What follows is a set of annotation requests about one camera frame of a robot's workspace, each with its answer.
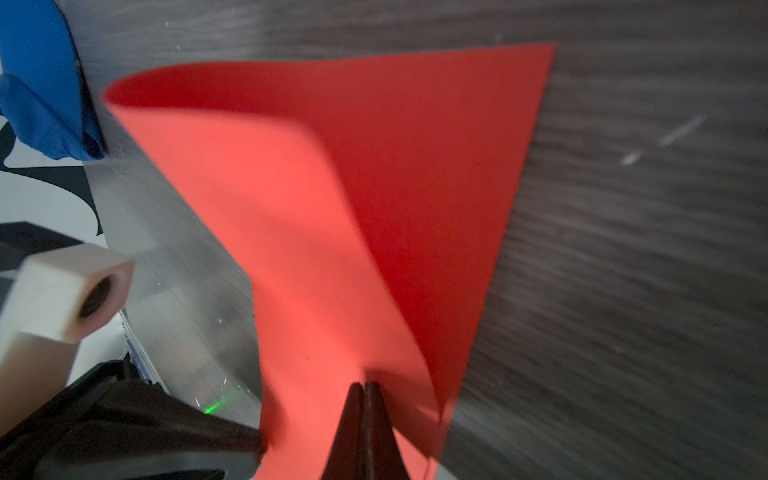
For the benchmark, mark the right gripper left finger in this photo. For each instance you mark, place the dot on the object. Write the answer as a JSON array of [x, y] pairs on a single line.
[[346, 458]]

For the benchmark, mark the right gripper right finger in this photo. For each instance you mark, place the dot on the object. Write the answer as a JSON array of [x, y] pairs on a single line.
[[382, 458]]

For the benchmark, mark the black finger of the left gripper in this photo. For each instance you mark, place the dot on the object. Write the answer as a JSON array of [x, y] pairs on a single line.
[[112, 424]]

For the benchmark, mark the red square paper sheet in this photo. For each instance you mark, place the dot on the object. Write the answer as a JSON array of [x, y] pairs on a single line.
[[367, 200]]

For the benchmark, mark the blue cloth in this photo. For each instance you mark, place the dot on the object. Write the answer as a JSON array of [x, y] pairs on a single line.
[[44, 95]]

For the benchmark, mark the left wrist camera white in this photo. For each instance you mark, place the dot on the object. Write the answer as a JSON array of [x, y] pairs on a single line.
[[58, 298]]

